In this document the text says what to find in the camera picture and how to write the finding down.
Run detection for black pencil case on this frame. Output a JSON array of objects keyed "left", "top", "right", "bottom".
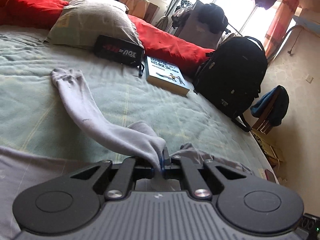
[{"left": 93, "top": 35, "right": 145, "bottom": 77}]

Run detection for blue white book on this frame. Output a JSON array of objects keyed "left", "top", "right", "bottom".
[{"left": 145, "top": 56, "right": 190, "bottom": 97}]

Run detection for red phone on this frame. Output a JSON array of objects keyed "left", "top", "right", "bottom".
[{"left": 262, "top": 169, "right": 279, "bottom": 184}]

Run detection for red quilt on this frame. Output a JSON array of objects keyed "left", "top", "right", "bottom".
[{"left": 0, "top": 0, "right": 215, "bottom": 78}]

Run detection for yellow chair cushion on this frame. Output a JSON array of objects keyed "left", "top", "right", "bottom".
[{"left": 251, "top": 127, "right": 284, "bottom": 165}]

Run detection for orange curtain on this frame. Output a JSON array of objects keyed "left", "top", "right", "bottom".
[{"left": 264, "top": 0, "right": 299, "bottom": 60}]

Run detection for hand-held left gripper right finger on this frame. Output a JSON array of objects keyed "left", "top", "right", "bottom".
[{"left": 161, "top": 147, "right": 247, "bottom": 200}]

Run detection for cardboard box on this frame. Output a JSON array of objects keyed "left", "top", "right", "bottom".
[{"left": 120, "top": 0, "right": 160, "bottom": 24}]

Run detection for grey pants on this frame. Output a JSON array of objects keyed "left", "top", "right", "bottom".
[{"left": 0, "top": 67, "right": 255, "bottom": 240}]

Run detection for black power strip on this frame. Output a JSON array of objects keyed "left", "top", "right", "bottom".
[{"left": 300, "top": 214, "right": 320, "bottom": 239}]

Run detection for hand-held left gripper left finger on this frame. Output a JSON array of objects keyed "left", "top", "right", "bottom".
[{"left": 71, "top": 156, "right": 153, "bottom": 200}]

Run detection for black garment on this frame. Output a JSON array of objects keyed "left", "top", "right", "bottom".
[{"left": 197, "top": 3, "right": 225, "bottom": 34}]

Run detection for black backpack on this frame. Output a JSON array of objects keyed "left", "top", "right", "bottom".
[{"left": 193, "top": 36, "right": 268, "bottom": 132}]

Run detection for window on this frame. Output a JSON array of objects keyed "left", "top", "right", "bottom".
[{"left": 120, "top": 0, "right": 283, "bottom": 38}]

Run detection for clothes rack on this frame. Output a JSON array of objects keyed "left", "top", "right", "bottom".
[{"left": 155, "top": 0, "right": 198, "bottom": 34}]

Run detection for wooden chair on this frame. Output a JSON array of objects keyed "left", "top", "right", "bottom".
[{"left": 251, "top": 87, "right": 285, "bottom": 165}]

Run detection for blue cloth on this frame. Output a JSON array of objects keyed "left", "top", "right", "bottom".
[{"left": 250, "top": 90, "right": 275, "bottom": 118}]

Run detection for grey green pillow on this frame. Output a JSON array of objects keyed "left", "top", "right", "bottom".
[{"left": 44, "top": 0, "right": 144, "bottom": 50}]

